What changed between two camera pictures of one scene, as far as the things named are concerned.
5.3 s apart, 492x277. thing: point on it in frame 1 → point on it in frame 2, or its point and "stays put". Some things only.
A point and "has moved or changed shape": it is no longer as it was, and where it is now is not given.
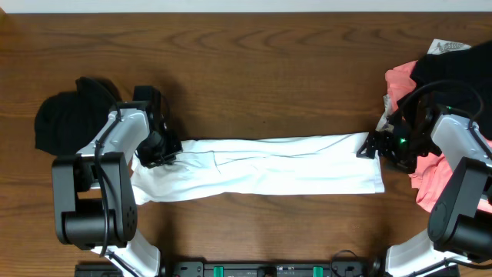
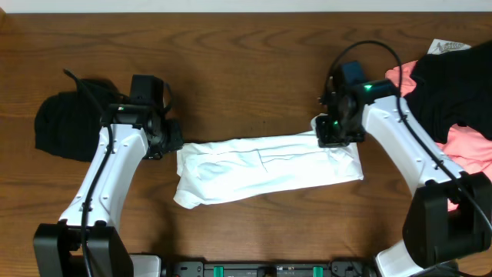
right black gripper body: x=403 y=151 → x=336 y=132
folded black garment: x=68 y=123 stays put
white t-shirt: x=224 y=168 has moved or changed shape
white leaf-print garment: x=438 y=45 stays put
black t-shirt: x=460 y=79 stays put
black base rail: x=246 y=268 stays put
